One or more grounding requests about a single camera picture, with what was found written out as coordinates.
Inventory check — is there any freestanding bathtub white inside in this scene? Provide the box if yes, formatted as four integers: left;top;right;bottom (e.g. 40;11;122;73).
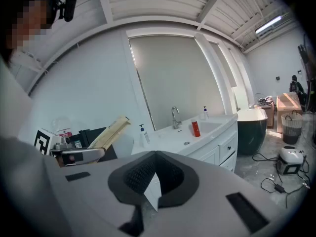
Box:
237;108;269;157

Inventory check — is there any wooden brush handle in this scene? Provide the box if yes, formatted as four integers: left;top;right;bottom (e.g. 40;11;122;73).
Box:
87;116;132;150

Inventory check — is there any black head-worn camera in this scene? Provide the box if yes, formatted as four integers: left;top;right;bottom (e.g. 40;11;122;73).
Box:
58;0;78;22

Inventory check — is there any pile of tangled cables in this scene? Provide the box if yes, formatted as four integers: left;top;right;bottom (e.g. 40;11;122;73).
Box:
256;95;275;106

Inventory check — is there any large grey wall panel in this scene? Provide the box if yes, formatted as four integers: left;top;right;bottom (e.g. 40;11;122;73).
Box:
128;35;226;131

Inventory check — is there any white pillar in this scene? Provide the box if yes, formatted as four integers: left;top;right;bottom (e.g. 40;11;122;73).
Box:
195;32;237;115

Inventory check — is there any large closed cardboard box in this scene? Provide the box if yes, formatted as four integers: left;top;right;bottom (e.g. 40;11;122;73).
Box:
276;92;303;134

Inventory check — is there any person's head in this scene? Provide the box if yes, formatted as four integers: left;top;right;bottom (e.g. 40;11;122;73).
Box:
3;0;60;56

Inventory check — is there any white rounded floor appliance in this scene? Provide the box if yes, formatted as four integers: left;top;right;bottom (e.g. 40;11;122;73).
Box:
276;146;306;175

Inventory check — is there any white ceramic sink basin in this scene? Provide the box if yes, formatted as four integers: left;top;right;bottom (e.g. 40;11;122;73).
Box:
130;114;239;158

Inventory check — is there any black storage box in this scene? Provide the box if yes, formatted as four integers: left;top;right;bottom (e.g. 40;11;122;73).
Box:
74;126;119;162

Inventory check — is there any black tripod stand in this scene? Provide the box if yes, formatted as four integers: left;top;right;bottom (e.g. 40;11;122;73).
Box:
297;33;316;113

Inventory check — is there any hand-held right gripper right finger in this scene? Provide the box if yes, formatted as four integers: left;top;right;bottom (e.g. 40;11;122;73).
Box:
143;151;287;237

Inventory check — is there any person's pale yellow top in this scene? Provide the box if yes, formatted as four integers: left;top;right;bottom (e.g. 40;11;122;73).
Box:
0;55;50;237

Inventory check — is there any clear container red label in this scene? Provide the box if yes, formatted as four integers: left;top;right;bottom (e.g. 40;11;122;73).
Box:
51;117;74;139

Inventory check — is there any orange tube white cap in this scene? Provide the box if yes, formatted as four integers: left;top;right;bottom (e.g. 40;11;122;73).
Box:
191;118;202;138

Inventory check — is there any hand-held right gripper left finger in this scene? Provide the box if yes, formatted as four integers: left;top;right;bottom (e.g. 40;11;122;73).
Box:
44;151;158;237

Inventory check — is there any black power adapter with cable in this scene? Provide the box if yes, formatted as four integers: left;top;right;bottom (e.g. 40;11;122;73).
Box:
261;176;311;209

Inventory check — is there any chrome faucet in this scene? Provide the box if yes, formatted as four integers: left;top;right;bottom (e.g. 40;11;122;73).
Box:
171;106;183;130

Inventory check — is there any open cardboard box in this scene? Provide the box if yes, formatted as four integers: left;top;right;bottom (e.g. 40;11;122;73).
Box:
254;102;275;129

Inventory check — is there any ceiling tube light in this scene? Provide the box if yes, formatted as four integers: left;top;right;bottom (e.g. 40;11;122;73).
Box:
255;15;282;34

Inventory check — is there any white vanity cabinet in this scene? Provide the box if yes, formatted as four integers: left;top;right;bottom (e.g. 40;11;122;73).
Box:
144;122;239;212

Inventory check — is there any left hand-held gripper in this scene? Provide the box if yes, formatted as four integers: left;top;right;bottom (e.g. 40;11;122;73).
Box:
33;128;106;168

